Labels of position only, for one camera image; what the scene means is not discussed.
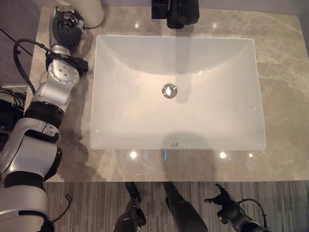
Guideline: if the chrome sink drain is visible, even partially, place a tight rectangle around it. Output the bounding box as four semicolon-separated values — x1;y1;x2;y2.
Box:
162;82;179;100

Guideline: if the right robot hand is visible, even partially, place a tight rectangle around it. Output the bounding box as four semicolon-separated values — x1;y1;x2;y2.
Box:
203;183;240;218

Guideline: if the robot torso with wires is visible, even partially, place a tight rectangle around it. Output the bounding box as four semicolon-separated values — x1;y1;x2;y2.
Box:
0;84;28;152

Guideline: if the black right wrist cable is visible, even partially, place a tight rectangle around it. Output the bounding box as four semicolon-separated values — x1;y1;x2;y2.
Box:
238;198;268;228

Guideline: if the white rectangular sink basin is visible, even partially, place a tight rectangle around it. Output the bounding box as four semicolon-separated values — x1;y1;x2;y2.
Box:
89;34;267;151

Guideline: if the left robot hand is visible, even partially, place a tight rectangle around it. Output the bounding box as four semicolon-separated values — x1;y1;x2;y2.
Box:
49;5;88;54

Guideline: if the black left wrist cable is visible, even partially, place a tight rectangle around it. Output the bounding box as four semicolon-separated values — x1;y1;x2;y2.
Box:
13;39;53;95

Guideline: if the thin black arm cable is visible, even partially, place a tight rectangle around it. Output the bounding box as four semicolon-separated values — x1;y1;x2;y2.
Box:
51;193;73;222

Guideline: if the black faucet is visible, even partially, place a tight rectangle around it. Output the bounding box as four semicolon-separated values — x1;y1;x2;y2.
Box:
151;0;200;29

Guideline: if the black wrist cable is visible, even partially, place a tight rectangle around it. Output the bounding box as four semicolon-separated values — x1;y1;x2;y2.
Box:
13;39;53;95
238;198;268;228

